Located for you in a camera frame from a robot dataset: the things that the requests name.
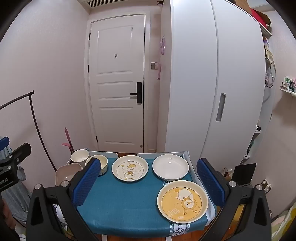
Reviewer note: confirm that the green patterned cloth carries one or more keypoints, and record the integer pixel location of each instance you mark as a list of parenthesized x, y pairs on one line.
[(283, 222)]

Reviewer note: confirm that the red box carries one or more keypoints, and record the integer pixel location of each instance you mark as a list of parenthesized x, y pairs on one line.
[(257, 16)]

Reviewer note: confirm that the grey light switch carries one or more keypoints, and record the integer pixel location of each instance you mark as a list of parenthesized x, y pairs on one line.
[(154, 65)]

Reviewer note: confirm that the cream bowl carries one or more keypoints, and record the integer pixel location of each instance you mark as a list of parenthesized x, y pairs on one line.
[(103, 163)]

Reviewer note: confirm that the black laptop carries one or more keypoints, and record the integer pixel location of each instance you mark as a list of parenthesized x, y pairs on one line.
[(245, 172)]

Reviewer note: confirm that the white door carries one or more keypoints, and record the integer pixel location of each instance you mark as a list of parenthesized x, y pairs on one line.
[(115, 92)]

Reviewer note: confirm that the hanging beige bag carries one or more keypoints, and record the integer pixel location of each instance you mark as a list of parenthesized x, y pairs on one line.
[(269, 64)]

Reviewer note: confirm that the blue tablecloth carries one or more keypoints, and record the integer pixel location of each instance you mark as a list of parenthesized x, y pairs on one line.
[(129, 204)]

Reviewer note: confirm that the beige irregular bowl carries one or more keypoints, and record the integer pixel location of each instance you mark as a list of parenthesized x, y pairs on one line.
[(67, 173)]

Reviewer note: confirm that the plain white plate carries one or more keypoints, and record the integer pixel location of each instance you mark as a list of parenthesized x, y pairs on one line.
[(170, 166)]

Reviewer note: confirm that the yellow bear print plate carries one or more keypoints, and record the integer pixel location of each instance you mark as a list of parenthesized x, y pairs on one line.
[(182, 201)]

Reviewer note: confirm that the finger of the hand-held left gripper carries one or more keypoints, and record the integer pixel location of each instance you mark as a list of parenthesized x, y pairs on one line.
[(22, 151), (4, 143)]

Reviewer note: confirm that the white wall shelf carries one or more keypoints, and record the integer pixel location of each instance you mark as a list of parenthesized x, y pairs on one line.
[(288, 89)]

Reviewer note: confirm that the grey striped cloth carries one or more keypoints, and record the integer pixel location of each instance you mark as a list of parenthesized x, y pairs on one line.
[(17, 199)]

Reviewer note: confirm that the white wardrobe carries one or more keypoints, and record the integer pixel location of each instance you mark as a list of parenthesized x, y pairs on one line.
[(196, 69)]

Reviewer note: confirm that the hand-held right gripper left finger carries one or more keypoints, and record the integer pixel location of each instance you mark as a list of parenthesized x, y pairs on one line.
[(89, 183)]

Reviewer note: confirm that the black clothes rack bar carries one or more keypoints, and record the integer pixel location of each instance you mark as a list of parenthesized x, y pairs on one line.
[(37, 125)]

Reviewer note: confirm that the duck print plate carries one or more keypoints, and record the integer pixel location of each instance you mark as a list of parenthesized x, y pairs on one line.
[(130, 168)]

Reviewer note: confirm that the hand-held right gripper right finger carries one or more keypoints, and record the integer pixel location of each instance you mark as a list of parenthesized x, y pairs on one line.
[(209, 183)]

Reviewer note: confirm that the white bowl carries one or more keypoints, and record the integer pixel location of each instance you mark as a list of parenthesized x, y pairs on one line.
[(79, 156)]

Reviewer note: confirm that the air vent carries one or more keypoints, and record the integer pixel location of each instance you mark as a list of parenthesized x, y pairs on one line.
[(101, 2)]

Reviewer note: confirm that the wall socket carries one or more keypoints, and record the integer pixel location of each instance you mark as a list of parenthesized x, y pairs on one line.
[(266, 185)]

